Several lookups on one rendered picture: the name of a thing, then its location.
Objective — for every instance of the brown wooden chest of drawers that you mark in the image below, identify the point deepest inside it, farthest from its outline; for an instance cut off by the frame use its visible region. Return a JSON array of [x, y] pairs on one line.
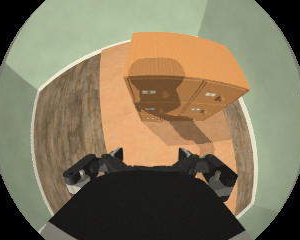
[[174, 55]]

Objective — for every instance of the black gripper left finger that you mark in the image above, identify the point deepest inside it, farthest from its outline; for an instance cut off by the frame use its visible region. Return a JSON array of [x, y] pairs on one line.
[[89, 167]]

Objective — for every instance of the brown wooden drawer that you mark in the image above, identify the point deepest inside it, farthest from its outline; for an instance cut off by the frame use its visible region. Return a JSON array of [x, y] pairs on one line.
[[159, 118], [192, 117], [158, 107], [163, 88], [206, 108], [213, 92]]

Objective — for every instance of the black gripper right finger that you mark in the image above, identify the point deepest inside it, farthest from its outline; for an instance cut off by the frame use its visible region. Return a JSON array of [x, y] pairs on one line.
[[219, 176]]

